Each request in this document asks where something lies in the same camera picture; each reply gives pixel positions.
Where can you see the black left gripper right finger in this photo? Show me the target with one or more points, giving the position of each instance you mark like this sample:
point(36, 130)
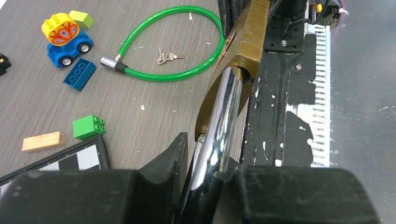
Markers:
point(293, 195)

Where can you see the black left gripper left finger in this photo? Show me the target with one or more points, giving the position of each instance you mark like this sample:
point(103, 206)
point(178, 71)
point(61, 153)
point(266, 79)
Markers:
point(149, 195)

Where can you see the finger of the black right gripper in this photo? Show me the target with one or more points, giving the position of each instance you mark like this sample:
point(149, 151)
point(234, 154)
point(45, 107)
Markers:
point(229, 11)

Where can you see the silver lock keys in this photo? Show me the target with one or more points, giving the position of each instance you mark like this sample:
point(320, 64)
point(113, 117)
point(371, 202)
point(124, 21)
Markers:
point(164, 57)

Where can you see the brass padlock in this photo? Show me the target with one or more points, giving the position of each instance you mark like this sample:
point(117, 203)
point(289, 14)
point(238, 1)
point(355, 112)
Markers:
point(228, 90)

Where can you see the green cable lock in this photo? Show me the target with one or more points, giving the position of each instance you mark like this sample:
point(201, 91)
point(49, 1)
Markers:
point(186, 30)

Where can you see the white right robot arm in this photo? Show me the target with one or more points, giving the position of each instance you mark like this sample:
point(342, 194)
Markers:
point(288, 18)

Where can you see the black white chessboard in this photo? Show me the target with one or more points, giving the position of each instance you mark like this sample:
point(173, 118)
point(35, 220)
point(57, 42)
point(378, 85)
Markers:
point(89, 154)

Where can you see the green toy brick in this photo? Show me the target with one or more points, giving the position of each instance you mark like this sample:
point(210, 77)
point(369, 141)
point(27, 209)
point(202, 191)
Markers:
point(88, 127)

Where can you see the blue toy brick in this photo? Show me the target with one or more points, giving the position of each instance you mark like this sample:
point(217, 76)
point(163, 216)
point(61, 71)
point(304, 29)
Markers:
point(80, 74)

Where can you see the lime green block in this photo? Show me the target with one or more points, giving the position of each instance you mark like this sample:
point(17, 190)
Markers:
point(83, 19)

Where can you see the blue yellow toy car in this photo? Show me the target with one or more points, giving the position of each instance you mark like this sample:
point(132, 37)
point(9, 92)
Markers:
point(66, 40)

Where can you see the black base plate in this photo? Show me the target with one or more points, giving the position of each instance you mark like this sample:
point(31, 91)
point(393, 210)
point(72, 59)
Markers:
point(288, 120)

